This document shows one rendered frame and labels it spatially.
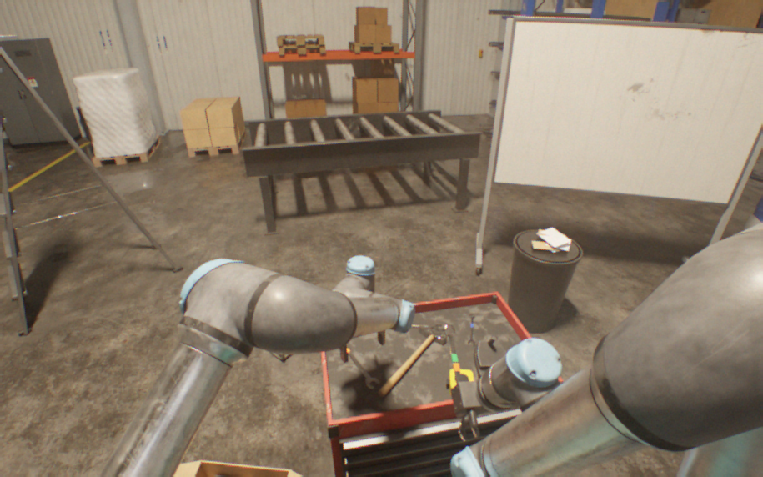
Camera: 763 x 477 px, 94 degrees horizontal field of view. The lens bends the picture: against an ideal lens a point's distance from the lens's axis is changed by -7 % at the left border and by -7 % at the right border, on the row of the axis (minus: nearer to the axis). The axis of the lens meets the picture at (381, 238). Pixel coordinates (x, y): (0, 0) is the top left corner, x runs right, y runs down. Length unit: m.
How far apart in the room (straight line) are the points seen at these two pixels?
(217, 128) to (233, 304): 6.33
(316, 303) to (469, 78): 9.06
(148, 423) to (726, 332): 0.60
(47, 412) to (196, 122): 4.93
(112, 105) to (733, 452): 7.13
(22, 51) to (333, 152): 6.76
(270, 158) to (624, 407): 3.66
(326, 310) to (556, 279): 2.19
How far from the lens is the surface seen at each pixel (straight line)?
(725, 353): 0.30
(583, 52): 3.15
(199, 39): 8.84
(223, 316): 0.59
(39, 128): 9.62
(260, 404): 2.46
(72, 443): 2.75
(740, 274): 0.31
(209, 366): 0.60
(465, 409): 0.79
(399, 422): 1.21
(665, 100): 3.37
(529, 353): 0.64
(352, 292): 0.95
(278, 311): 0.55
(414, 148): 4.03
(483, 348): 0.78
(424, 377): 1.31
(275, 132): 4.89
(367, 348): 1.39
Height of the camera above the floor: 1.90
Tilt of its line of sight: 30 degrees down
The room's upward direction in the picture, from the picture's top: straight up
